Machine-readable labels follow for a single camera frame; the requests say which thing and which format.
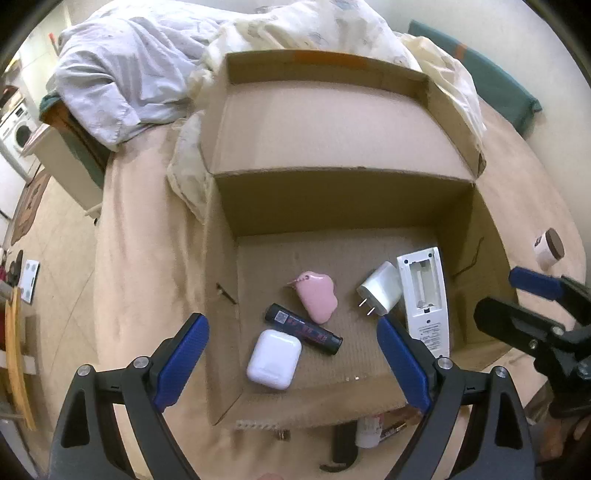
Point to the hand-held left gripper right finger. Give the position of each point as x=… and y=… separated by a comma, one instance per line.
x=404, y=364

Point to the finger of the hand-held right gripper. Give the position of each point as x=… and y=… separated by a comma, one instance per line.
x=535, y=282
x=508, y=318

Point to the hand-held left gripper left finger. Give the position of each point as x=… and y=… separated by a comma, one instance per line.
x=180, y=360

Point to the white remote control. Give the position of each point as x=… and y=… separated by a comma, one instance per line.
x=431, y=323

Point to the white cream tube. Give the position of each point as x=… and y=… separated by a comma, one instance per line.
x=368, y=434

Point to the white plug charger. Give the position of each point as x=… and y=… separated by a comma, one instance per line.
x=381, y=286

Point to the white earbuds case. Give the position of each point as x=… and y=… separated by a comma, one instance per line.
x=272, y=357

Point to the black printed tube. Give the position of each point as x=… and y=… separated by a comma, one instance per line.
x=300, y=328

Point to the pink cloud-shaped case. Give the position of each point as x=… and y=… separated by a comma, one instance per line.
x=318, y=295

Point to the cardboard box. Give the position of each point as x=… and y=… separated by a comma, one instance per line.
x=323, y=138

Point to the person's right hand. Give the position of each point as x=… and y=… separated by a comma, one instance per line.
x=577, y=434

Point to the white jar with brown lid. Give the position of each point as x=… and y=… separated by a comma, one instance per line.
x=547, y=251

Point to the yellow wooden chair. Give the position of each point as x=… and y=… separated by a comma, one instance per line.
x=16, y=360

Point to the white bathroom scale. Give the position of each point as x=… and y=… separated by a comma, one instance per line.
x=30, y=281

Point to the black slipper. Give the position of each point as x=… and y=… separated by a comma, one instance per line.
x=14, y=265

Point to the brown floor rug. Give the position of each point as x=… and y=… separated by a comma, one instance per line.
x=30, y=207

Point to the white bedside cabinet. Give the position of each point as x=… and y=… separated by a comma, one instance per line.
x=60, y=161

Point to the white kitchen cabinet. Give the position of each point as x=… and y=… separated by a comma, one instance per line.
x=9, y=184

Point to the teal bed headboard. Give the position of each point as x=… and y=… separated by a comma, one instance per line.
x=78, y=134

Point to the white washing machine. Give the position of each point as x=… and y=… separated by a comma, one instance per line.
x=21, y=131

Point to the light blue quilt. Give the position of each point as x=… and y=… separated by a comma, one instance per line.
x=120, y=78

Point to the cream printed quilt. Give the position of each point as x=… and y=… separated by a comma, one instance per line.
x=323, y=27

